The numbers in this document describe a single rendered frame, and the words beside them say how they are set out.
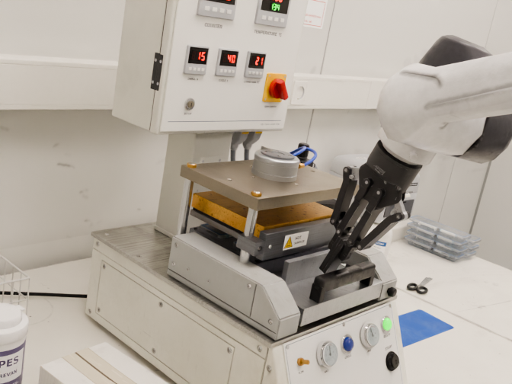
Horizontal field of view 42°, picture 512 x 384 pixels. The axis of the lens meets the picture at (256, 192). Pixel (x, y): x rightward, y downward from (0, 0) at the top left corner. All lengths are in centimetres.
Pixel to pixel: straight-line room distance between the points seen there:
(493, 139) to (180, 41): 51
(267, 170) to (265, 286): 22
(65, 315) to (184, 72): 54
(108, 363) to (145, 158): 72
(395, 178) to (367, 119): 143
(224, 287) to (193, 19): 43
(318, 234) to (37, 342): 53
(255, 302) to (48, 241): 69
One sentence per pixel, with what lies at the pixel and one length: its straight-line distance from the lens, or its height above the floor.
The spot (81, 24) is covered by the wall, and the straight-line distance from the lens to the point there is 146.
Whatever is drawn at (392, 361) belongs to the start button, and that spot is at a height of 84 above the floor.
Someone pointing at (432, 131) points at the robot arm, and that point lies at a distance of 81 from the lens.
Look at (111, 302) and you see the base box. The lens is 126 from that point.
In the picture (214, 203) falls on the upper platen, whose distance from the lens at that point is 110.
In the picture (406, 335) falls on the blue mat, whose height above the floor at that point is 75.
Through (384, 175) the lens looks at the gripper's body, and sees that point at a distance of 97.
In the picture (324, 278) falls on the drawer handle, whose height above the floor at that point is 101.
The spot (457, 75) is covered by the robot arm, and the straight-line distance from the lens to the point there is 77.
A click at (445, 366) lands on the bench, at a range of 145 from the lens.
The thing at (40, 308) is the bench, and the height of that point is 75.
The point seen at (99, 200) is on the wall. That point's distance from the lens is 159.
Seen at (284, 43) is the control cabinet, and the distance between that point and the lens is 128.
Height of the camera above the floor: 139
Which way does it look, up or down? 16 degrees down
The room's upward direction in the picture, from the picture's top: 11 degrees clockwise
